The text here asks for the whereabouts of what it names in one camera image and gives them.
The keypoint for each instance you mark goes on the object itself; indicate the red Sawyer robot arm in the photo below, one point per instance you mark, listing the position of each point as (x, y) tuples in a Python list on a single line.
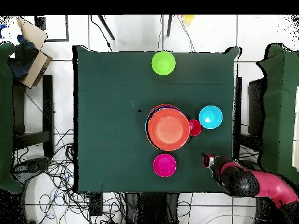
[(268, 184)]

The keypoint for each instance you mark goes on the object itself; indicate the pink bowl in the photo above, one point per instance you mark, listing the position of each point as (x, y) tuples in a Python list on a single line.
[(164, 165)]

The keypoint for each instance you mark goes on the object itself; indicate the black metal frame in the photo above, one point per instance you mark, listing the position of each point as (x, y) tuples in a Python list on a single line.
[(67, 28)]

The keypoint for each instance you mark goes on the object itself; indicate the red cup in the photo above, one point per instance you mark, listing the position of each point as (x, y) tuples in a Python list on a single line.
[(195, 127)]

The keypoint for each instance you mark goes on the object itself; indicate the yellow object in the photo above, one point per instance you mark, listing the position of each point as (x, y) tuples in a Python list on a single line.
[(188, 19)]

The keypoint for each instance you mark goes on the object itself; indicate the black pedestal leg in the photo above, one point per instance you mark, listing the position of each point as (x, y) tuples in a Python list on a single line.
[(30, 166)]

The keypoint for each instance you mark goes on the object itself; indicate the black stand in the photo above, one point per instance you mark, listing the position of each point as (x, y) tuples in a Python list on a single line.
[(48, 105)]

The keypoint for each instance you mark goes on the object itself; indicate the orange bowl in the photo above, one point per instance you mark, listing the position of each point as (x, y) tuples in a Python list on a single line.
[(163, 105), (168, 129)]

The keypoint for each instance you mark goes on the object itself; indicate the small blue ribbed bowl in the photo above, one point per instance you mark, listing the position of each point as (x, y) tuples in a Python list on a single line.
[(210, 117)]

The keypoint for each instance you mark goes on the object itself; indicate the small green bowl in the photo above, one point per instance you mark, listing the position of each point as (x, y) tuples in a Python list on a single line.
[(163, 63)]

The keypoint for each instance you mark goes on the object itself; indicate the green cloth side table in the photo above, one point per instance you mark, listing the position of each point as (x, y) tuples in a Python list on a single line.
[(280, 116), (5, 116)]

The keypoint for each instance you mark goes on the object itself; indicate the dark blue cloth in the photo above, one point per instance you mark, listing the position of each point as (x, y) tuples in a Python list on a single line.
[(23, 58)]

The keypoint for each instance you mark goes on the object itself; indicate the large blue bowl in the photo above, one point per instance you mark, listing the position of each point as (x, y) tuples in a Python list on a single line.
[(146, 128)]

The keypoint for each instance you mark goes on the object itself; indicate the black tripod leg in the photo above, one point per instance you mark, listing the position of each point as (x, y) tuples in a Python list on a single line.
[(106, 27), (169, 25)]

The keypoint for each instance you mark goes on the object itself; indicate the dark green tablecloth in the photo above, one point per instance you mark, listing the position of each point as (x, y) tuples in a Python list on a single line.
[(105, 93)]

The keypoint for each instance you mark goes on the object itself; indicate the cardboard box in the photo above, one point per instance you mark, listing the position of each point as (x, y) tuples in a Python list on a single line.
[(35, 70)]

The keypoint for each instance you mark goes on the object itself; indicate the purple bowl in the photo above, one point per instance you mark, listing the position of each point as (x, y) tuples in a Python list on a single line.
[(163, 107)]

